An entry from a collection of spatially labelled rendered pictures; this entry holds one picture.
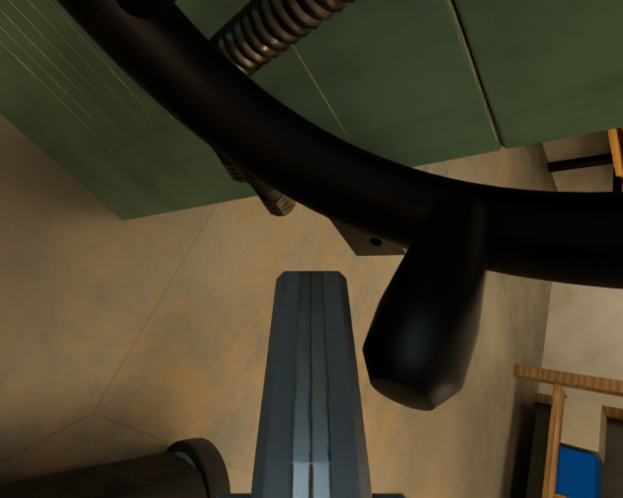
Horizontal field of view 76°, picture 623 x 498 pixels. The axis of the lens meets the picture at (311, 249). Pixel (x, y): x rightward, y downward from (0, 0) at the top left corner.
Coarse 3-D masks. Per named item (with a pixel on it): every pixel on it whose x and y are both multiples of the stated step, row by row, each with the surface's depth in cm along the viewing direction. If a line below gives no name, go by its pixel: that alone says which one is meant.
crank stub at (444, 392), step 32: (448, 224) 11; (480, 224) 11; (416, 256) 10; (448, 256) 10; (480, 256) 10; (416, 288) 9; (448, 288) 9; (480, 288) 10; (384, 320) 9; (416, 320) 9; (448, 320) 9; (480, 320) 10; (384, 352) 9; (416, 352) 8; (448, 352) 9; (384, 384) 9; (416, 384) 8; (448, 384) 9
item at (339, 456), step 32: (320, 288) 10; (320, 320) 9; (320, 352) 8; (352, 352) 8; (320, 384) 7; (352, 384) 7; (320, 416) 7; (352, 416) 7; (320, 448) 6; (352, 448) 6; (320, 480) 6; (352, 480) 6
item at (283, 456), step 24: (288, 288) 10; (288, 312) 9; (288, 336) 8; (288, 360) 8; (264, 384) 8; (288, 384) 7; (264, 408) 7; (288, 408) 7; (264, 432) 7; (288, 432) 6; (264, 456) 6; (288, 456) 6; (264, 480) 6; (288, 480) 6
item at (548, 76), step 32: (480, 0) 24; (512, 0) 23; (544, 0) 22; (576, 0) 22; (608, 0) 21; (480, 32) 25; (512, 32) 24; (544, 32) 24; (576, 32) 23; (608, 32) 22; (480, 64) 27; (512, 64) 26; (544, 64) 25; (576, 64) 24; (608, 64) 23; (512, 96) 27; (544, 96) 26; (576, 96) 25; (608, 96) 25; (512, 128) 29; (544, 128) 28; (576, 128) 27; (608, 128) 26
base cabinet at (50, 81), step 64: (0, 0) 42; (192, 0) 32; (384, 0) 26; (448, 0) 24; (0, 64) 53; (64, 64) 46; (320, 64) 32; (384, 64) 29; (448, 64) 27; (64, 128) 59; (128, 128) 51; (384, 128) 34; (448, 128) 31; (128, 192) 66; (192, 192) 57
